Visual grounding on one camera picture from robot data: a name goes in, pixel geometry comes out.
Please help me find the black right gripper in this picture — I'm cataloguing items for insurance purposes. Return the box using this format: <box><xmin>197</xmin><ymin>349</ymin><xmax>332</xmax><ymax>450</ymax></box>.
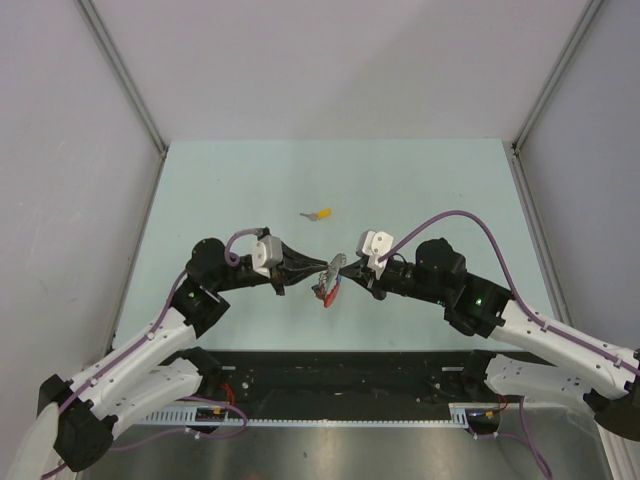
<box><xmin>339</xmin><ymin>257</ymin><xmax>448</xmax><ymax>306</ymax></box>

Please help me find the red handled key organizer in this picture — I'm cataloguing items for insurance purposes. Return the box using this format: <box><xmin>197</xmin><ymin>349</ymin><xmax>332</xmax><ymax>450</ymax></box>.
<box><xmin>312</xmin><ymin>253</ymin><xmax>347</xmax><ymax>308</ymax></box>

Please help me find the yellow tagged key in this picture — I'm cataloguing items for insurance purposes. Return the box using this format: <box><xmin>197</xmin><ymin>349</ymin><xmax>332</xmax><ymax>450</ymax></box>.
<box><xmin>301</xmin><ymin>208</ymin><xmax>332</xmax><ymax>221</ymax></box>

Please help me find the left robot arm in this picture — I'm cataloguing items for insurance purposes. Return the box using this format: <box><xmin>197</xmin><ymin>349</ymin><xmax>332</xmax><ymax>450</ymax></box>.
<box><xmin>38</xmin><ymin>228</ymin><xmax>335</xmax><ymax>472</ymax></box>

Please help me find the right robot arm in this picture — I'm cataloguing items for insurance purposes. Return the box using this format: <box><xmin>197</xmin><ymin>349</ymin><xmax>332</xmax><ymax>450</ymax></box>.
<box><xmin>340</xmin><ymin>239</ymin><xmax>639</xmax><ymax>441</ymax></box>

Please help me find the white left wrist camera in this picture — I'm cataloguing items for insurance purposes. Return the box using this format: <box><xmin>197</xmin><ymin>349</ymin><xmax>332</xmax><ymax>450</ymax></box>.
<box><xmin>251</xmin><ymin>235</ymin><xmax>283</xmax><ymax>278</ymax></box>

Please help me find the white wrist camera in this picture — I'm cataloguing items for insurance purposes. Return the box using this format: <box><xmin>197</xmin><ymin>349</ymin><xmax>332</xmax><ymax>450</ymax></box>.
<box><xmin>251</xmin><ymin>235</ymin><xmax>283</xmax><ymax>278</ymax></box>
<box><xmin>355</xmin><ymin>230</ymin><xmax>394</xmax><ymax>279</ymax></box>

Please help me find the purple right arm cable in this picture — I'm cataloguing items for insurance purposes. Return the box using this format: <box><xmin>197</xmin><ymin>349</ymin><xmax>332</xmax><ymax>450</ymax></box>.
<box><xmin>382</xmin><ymin>209</ymin><xmax>640</xmax><ymax>376</ymax></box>

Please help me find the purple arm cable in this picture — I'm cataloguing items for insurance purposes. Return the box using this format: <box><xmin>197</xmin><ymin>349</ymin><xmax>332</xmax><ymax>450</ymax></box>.
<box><xmin>382</xmin><ymin>209</ymin><xmax>640</xmax><ymax>376</ymax></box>
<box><xmin>42</xmin><ymin>227</ymin><xmax>264</xmax><ymax>479</ymax></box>

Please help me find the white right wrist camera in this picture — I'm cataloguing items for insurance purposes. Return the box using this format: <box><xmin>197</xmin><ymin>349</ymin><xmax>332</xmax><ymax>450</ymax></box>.
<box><xmin>355</xmin><ymin>230</ymin><xmax>394</xmax><ymax>279</ymax></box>

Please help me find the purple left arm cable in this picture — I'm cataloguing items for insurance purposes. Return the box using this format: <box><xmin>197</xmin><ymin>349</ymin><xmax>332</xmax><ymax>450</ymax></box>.
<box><xmin>42</xmin><ymin>227</ymin><xmax>264</xmax><ymax>479</ymax></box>

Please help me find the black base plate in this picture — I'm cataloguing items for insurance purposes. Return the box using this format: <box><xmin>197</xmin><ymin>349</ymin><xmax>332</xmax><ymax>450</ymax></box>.
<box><xmin>164</xmin><ymin>349</ymin><xmax>521</xmax><ymax>409</ymax></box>

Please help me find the grey slotted cable duct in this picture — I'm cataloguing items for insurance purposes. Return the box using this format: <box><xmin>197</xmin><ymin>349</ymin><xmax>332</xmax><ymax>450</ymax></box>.
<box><xmin>136</xmin><ymin>402</ymin><xmax>502</xmax><ymax>430</ymax></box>

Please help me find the left aluminium frame post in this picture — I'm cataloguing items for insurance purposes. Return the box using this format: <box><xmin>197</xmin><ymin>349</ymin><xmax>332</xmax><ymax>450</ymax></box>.
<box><xmin>73</xmin><ymin>0</ymin><xmax>168</xmax><ymax>160</ymax></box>

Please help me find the aluminium frame post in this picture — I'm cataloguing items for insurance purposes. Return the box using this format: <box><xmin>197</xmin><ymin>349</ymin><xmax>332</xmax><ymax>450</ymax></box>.
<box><xmin>510</xmin><ymin>0</ymin><xmax>608</xmax><ymax>155</ymax></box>
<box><xmin>73</xmin><ymin>0</ymin><xmax>168</xmax><ymax>160</ymax></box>

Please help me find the right aluminium frame post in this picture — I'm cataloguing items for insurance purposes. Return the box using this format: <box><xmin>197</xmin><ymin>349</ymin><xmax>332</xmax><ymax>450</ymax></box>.
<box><xmin>510</xmin><ymin>0</ymin><xmax>608</xmax><ymax>155</ymax></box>

